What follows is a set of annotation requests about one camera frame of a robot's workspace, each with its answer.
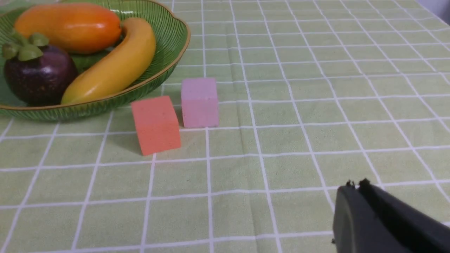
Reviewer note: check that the orange toy mango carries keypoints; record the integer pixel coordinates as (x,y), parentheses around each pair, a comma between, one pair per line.
(80,27)

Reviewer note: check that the pink foam cube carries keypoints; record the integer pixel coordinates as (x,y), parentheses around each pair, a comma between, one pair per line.
(199,103)

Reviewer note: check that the green glass leaf plate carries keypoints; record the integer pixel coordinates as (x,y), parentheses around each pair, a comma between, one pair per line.
(172,39)

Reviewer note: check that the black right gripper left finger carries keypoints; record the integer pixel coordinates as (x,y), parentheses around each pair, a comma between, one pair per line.
(357,228)

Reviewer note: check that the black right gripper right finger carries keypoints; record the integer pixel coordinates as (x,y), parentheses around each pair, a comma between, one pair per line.
(411,228)

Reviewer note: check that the purple toy mangosteen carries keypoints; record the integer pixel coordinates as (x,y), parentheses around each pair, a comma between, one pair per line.
(36,71)

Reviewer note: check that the yellow toy banana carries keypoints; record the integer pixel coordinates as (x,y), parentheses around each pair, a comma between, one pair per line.
(119,68)

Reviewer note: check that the orange foam cube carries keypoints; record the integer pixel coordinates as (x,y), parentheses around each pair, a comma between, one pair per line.
(156,124)

